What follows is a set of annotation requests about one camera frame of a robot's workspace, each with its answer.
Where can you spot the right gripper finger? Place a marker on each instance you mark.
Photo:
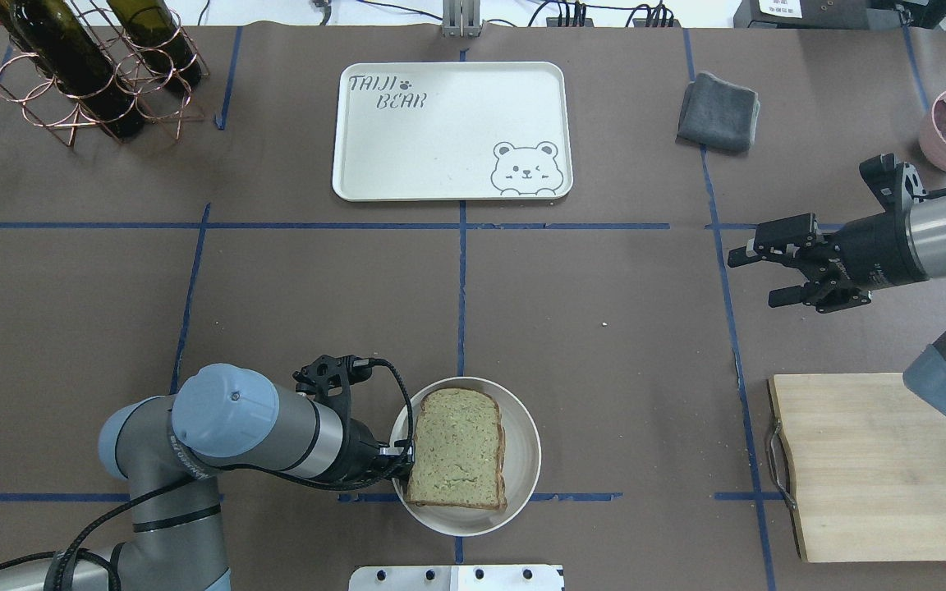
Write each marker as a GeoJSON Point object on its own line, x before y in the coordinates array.
{"type": "Point", "coordinates": [808, 294]}
{"type": "Point", "coordinates": [779, 241]}

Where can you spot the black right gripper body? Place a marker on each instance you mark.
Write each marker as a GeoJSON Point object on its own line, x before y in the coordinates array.
{"type": "Point", "coordinates": [869, 245]}

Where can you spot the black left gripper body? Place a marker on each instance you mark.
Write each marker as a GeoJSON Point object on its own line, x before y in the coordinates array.
{"type": "Point", "coordinates": [360, 452]}

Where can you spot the bread slice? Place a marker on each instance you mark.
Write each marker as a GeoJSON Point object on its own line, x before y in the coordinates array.
{"type": "Point", "coordinates": [459, 441]}

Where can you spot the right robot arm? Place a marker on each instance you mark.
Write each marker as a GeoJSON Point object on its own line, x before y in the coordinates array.
{"type": "Point", "coordinates": [926, 375]}

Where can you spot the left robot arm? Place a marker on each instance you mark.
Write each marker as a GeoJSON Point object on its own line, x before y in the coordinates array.
{"type": "Point", "coordinates": [171, 450]}

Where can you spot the cream bear print tray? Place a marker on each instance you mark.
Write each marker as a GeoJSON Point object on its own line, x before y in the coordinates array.
{"type": "Point", "coordinates": [422, 131]}

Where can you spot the grey folded cloth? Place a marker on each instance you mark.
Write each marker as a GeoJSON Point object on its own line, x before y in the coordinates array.
{"type": "Point", "coordinates": [719, 114]}

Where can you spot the white round plate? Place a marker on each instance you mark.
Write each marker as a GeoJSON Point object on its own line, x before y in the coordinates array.
{"type": "Point", "coordinates": [521, 464]}

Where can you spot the wooden cutting board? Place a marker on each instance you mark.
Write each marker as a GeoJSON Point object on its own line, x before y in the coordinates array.
{"type": "Point", "coordinates": [867, 460]}

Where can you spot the black box device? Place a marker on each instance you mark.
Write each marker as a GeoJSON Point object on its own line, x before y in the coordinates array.
{"type": "Point", "coordinates": [838, 15]}

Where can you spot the dark green wine bottle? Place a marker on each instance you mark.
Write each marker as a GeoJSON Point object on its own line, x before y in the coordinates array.
{"type": "Point", "coordinates": [49, 34]}

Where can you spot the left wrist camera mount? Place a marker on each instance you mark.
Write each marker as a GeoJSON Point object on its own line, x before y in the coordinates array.
{"type": "Point", "coordinates": [329, 381]}

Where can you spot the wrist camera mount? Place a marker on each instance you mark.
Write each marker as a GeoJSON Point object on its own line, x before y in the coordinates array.
{"type": "Point", "coordinates": [329, 381]}
{"type": "Point", "coordinates": [892, 180]}

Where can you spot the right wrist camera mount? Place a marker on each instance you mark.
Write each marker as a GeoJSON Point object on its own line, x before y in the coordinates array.
{"type": "Point", "coordinates": [892, 180]}

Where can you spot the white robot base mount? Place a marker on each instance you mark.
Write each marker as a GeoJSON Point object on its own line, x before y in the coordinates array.
{"type": "Point", "coordinates": [459, 577]}

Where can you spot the aluminium frame post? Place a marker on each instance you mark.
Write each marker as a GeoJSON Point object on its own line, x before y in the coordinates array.
{"type": "Point", "coordinates": [461, 19]}

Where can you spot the copper wire bottle rack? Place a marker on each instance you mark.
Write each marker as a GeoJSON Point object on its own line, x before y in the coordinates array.
{"type": "Point", "coordinates": [158, 104]}

